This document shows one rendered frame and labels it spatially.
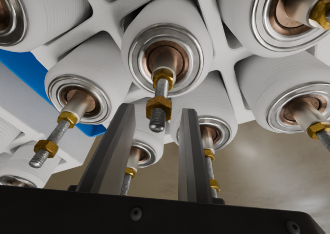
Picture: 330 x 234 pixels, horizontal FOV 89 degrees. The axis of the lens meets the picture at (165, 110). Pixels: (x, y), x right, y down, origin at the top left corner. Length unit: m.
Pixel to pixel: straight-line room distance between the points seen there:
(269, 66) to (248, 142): 0.48
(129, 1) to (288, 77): 0.20
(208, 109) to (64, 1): 0.20
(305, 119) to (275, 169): 0.67
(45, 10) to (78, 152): 0.38
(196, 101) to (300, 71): 0.11
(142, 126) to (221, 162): 0.56
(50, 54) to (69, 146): 0.26
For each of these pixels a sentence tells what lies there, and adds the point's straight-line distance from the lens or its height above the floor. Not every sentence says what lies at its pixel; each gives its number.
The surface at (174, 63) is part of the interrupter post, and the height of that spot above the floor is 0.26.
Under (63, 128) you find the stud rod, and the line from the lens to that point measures 0.20.
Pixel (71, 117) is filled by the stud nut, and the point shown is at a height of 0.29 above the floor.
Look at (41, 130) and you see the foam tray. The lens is 0.48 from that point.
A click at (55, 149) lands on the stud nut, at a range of 0.19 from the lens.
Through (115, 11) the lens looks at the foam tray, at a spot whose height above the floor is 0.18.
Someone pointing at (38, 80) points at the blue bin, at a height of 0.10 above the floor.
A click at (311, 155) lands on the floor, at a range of 0.86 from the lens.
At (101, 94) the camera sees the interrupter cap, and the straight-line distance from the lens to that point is 0.21.
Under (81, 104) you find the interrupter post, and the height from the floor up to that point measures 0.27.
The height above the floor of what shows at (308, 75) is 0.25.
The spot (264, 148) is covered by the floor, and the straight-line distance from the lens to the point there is 0.74.
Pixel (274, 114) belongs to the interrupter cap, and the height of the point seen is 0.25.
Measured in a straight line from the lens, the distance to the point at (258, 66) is 0.26.
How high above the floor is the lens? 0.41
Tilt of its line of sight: 50 degrees down
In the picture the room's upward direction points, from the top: 174 degrees counter-clockwise
